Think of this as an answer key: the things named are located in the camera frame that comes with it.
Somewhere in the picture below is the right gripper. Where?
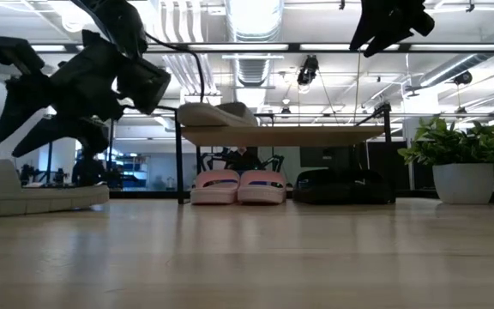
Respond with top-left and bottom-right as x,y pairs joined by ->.
349,0 -> 436,58

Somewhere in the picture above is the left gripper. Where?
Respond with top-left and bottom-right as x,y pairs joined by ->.
0,29 -> 124,158

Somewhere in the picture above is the grey slide sandal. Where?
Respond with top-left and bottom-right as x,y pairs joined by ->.
176,101 -> 260,128
0,158 -> 111,219

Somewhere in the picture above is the black slide sandal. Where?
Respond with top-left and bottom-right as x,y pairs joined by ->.
340,168 -> 394,205
292,168 -> 346,205

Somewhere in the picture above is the pink slide sandal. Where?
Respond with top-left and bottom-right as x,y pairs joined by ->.
237,169 -> 288,205
190,169 -> 242,205

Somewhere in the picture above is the person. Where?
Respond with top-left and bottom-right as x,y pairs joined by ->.
225,146 -> 262,173
71,148 -> 105,188

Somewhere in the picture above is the black partition panel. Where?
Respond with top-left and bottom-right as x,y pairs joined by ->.
366,140 -> 411,191

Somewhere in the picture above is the green plant in white pot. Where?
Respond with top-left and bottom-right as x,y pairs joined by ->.
397,115 -> 494,205

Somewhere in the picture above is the black aluminium rig frame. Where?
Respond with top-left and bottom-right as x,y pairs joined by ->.
0,41 -> 494,55

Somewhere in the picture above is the black ceiling dome camera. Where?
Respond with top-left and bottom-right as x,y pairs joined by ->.
452,70 -> 474,86

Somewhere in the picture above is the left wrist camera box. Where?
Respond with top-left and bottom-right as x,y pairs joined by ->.
116,58 -> 172,115

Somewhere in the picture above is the wooden shelf with black frame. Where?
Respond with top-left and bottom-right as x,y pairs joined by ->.
173,102 -> 398,206

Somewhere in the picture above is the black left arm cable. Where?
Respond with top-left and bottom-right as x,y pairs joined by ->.
143,32 -> 208,104

